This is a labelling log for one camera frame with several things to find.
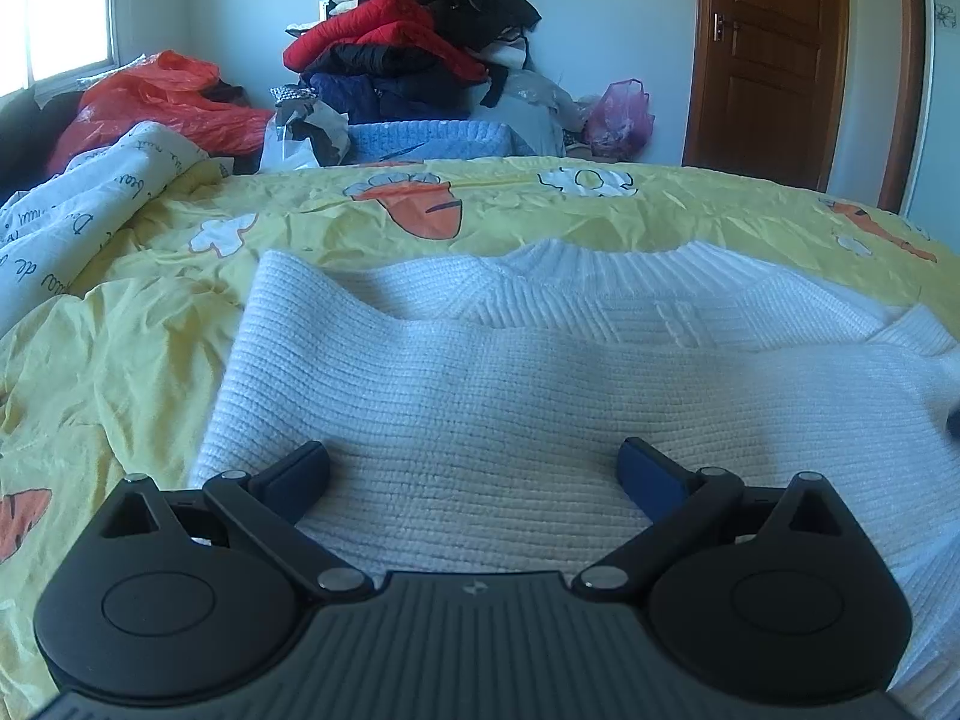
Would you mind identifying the white knit sweater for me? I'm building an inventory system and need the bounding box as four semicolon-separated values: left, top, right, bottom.
187;238;960;720

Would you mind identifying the navy jacket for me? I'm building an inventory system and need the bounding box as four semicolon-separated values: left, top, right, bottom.
300;45;490;125

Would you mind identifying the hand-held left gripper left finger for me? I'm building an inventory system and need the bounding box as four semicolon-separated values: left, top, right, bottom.
97;440;376;605

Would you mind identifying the white printed quilt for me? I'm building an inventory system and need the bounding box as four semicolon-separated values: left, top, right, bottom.
0;120;235;332

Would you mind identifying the white plastic bag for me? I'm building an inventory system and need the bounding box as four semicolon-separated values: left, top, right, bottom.
259;100;353;173

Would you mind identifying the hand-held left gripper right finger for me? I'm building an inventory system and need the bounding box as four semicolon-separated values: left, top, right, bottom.
571;436;865;605

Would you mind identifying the white wardrobe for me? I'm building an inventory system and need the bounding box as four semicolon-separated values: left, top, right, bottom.
898;0;960;220

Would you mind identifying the brown wooden door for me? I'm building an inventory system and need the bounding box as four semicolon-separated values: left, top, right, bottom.
681;0;853;193

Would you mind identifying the grey plastic bag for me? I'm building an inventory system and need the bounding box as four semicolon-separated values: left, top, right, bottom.
487;67;595;158

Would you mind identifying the blue knit sweater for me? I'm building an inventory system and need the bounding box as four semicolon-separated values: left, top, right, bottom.
346;118;527;165

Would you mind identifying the red jacket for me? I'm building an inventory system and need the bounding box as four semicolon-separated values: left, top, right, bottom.
283;0;491;85

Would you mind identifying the window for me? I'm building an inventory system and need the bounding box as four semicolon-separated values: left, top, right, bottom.
0;0;122;96

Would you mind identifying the orange plastic bag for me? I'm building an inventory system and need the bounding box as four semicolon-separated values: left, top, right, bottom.
45;50;275;178

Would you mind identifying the pink plastic bag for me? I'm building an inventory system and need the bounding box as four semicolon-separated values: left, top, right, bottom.
584;78;656;159

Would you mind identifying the dark sofa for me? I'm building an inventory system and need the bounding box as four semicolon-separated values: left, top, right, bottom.
0;90;85;200

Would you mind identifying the yellow printed bedsheet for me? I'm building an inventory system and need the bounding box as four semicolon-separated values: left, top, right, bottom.
0;156;960;720

